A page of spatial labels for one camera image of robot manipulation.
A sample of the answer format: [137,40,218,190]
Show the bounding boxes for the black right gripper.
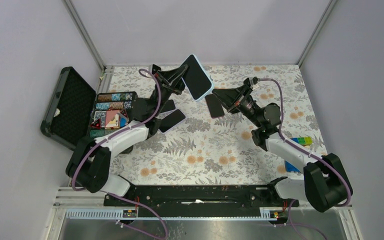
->
[212,84,263,128]

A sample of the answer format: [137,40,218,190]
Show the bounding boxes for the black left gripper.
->
[150,65,192,117]

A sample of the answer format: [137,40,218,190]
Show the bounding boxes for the black phone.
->
[205,94,225,119]

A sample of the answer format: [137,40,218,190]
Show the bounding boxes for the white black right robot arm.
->
[212,83,353,213]

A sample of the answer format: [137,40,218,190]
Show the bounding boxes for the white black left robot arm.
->
[65,65,189,206]

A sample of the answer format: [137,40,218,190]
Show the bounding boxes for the phone in lilac case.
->
[158,109,186,134]

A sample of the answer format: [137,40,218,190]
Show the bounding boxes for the black poker chip case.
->
[40,66,138,150]

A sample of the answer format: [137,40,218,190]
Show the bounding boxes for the floral table mat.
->
[110,65,326,185]

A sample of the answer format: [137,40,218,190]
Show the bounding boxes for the multicolour toy block car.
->
[291,136,313,146]

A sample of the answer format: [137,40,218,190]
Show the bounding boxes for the blue toy block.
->
[284,161,300,173]

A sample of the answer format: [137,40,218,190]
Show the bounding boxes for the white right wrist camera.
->
[247,76,260,89]

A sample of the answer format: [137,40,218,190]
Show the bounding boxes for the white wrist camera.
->
[148,64,161,76]
[247,76,260,89]

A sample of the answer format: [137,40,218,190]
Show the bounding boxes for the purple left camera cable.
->
[71,68,170,240]

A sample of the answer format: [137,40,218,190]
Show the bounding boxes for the purple camera cable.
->
[256,77,353,240]
[71,68,170,240]

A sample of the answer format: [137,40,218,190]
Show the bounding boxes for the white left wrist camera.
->
[148,64,161,76]

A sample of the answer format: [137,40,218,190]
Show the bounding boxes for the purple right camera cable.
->
[256,77,353,240]

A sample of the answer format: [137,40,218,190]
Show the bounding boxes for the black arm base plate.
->
[103,184,301,220]

